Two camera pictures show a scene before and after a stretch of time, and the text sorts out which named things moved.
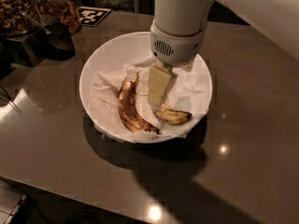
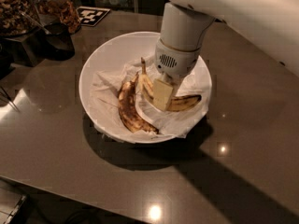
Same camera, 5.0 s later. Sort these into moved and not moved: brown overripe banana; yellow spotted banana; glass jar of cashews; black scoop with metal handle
Moved: yellow spotted banana
Not moved: black scoop with metal handle; brown overripe banana; glass jar of cashews
